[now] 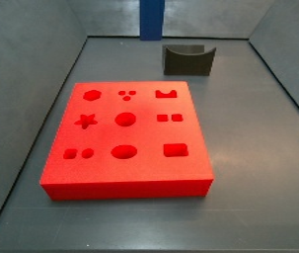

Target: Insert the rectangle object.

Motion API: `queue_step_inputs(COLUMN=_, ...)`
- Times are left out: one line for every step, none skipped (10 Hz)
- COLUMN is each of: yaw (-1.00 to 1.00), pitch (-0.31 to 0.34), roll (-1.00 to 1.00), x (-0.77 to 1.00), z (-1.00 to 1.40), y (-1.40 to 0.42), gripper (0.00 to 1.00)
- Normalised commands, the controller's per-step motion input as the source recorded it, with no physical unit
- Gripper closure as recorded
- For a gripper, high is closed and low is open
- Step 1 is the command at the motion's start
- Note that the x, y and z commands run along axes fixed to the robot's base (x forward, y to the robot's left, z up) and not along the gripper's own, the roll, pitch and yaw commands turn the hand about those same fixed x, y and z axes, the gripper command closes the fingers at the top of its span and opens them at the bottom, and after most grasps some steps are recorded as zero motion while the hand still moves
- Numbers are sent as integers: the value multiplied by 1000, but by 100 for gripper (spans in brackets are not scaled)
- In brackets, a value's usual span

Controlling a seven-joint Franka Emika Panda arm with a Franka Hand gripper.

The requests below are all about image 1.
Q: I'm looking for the blue rectangular block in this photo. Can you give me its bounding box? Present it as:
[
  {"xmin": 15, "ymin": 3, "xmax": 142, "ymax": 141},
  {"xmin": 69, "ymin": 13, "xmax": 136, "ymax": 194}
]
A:
[{"xmin": 140, "ymin": 0, "xmax": 164, "ymax": 41}]

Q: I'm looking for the black curved holder block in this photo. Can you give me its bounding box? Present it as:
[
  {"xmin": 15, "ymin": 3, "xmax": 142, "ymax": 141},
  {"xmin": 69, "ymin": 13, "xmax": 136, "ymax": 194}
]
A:
[{"xmin": 161, "ymin": 44, "xmax": 216, "ymax": 76}]

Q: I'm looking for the red foam shape board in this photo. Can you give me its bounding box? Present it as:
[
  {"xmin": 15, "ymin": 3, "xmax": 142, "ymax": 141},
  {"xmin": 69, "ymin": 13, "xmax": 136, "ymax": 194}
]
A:
[{"xmin": 40, "ymin": 81, "xmax": 213, "ymax": 201}]

